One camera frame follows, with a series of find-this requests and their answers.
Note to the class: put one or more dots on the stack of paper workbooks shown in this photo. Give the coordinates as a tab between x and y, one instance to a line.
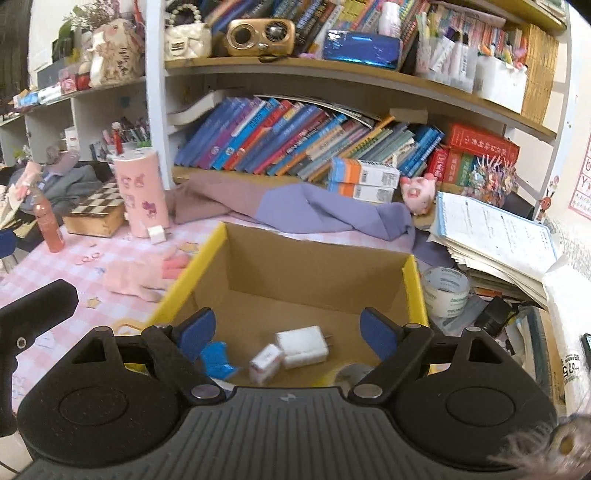
494	235

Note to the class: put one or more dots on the white charger plug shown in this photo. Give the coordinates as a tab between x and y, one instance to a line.
302	346

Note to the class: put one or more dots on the shiny blue pouch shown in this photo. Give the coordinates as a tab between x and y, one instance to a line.
360	48

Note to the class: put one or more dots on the grey fur pompom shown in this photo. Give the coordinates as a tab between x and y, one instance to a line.
545	450

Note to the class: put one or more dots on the white stationery organiser boxes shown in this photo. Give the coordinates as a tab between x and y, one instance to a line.
501	81

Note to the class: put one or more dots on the orange and white carton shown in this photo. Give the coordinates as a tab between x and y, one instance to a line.
364	173
364	192

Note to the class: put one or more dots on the colourful candy bag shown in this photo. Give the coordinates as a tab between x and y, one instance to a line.
491	177

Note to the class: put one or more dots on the pink wall poster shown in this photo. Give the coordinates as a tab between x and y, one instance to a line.
582	180

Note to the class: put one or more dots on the wooden chessboard box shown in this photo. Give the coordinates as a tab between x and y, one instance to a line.
94	212

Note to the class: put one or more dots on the dried flower bouquet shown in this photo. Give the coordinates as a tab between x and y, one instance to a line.
111	50

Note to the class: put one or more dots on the small white pink-print cube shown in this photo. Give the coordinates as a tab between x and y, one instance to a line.
265	364

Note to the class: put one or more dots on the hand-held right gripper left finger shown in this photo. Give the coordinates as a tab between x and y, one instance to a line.
198	331

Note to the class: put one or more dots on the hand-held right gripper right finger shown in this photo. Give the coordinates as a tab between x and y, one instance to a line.
376	333

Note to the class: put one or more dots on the row of colourful books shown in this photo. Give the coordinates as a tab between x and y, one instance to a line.
258	138

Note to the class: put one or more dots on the shelf row of slim books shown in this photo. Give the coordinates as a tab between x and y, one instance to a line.
314	18

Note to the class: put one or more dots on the yellow-edged cardboard box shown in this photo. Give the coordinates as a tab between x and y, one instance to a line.
300	277

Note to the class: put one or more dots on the grey jacket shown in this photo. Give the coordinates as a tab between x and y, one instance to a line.
69	182

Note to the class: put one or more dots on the pink fluffy glove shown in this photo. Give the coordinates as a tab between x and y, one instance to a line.
138	278

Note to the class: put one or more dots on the pink cylindrical pen holder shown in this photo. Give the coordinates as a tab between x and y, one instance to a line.
141	198

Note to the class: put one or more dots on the clear tape roll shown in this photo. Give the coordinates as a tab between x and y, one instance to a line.
445	291

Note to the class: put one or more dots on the white cubby shelf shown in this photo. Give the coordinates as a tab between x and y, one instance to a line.
87	110

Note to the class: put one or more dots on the black-framed screen device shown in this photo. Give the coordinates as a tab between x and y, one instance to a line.
586	345

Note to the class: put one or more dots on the black power adapter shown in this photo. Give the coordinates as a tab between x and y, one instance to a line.
494	318

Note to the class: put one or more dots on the pink drink bottle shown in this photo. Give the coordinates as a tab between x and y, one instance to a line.
48	221

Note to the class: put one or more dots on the small blue plastic toy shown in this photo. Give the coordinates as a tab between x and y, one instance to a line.
219	362

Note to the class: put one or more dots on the white plastic bag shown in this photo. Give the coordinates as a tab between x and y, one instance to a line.
570	323

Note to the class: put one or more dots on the purple cloth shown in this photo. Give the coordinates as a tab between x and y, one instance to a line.
300	203

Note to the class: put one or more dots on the red boxed book set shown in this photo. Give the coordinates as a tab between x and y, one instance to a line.
480	143

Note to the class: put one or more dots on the small plain white cube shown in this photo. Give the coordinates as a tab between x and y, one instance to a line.
157	233

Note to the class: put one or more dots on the gold retro speaker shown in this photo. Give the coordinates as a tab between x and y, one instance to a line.
261	33

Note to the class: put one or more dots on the pink pig plush toy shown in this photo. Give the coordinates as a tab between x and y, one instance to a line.
418	191

